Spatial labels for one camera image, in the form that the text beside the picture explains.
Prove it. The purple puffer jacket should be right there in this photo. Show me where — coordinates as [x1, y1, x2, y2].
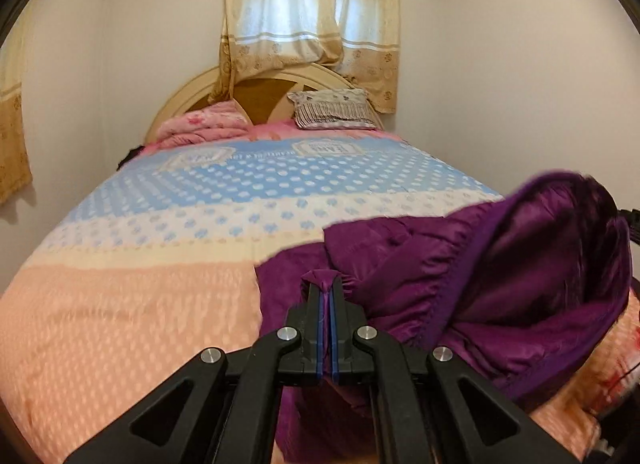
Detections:
[252, 171, 634, 464]

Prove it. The polka dot bed cover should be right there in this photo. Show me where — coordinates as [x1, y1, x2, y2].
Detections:
[1, 129, 639, 463]

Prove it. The black object beside bed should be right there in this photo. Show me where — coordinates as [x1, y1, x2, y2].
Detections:
[117, 145, 144, 171]

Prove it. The pink folded quilt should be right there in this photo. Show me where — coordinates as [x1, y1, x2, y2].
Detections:
[143, 100, 253, 155]

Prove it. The beige side window curtain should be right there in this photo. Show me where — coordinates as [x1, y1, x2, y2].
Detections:
[0, 28, 32, 204]

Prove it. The striped patterned pillow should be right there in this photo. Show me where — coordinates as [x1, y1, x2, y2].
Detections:
[288, 88, 382, 131]

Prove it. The beige floral window curtain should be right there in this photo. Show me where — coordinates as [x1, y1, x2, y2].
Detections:
[209, 0, 400, 114]

